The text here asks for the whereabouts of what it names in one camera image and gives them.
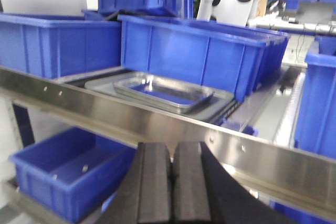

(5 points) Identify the blue bin upper right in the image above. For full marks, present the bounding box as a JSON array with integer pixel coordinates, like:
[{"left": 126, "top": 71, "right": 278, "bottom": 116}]
[{"left": 118, "top": 15, "right": 290, "bottom": 102}]

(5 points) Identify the silver metal tray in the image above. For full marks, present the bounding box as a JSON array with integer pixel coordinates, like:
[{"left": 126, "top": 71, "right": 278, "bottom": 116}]
[{"left": 113, "top": 73, "right": 214, "bottom": 113}]

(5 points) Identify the blue bin far right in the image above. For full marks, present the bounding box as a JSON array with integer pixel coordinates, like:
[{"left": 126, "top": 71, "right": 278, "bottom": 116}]
[{"left": 293, "top": 50, "right": 336, "bottom": 159}]

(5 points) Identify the blue bin upper left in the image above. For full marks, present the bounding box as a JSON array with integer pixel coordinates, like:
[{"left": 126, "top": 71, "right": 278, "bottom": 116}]
[{"left": 1, "top": 13, "right": 121, "bottom": 79}]

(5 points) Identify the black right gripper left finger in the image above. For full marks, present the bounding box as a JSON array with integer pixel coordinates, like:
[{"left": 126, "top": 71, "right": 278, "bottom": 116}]
[{"left": 97, "top": 143, "right": 172, "bottom": 223}]

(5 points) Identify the blue bin lower left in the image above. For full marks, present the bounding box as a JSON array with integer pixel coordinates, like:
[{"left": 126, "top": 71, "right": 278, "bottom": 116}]
[{"left": 9, "top": 127, "right": 135, "bottom": 223}]

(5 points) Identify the stainless steel shelf rail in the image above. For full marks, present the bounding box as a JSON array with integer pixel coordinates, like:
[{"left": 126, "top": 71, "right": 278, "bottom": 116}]
[{"left": 1, "top": 68, "right": 335, "bottom": 221}]

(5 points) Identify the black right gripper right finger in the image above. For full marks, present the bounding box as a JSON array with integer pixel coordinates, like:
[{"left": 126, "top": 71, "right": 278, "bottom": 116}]
[{"left": 173, "top": 142, "right": 294, "bottom": 223}]

